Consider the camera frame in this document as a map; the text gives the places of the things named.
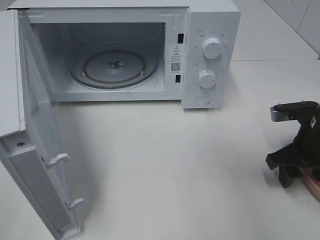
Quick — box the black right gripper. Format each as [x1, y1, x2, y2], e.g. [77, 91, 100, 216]
[266, 100, 320, 188]

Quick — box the pink round plate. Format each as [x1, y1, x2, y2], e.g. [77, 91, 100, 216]
[300, 168, 320, 200]

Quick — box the white warning label sticker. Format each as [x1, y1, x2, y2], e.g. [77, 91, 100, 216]
[169, 44, 183, 73]

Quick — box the lower white timer knob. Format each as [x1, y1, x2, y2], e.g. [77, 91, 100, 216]
[198, 70, 217, 89]

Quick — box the upper white power knob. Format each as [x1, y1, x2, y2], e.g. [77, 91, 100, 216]
[201, 36, 223, 60]

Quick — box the round white door button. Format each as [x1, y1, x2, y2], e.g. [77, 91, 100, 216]
[195, 93, 211, 106]

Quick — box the white microwave oven body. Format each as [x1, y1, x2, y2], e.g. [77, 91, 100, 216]
[5, 0, 241, 109]

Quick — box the glass microwave turntable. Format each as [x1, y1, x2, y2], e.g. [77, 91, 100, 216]
[68, 41, 163, 90]

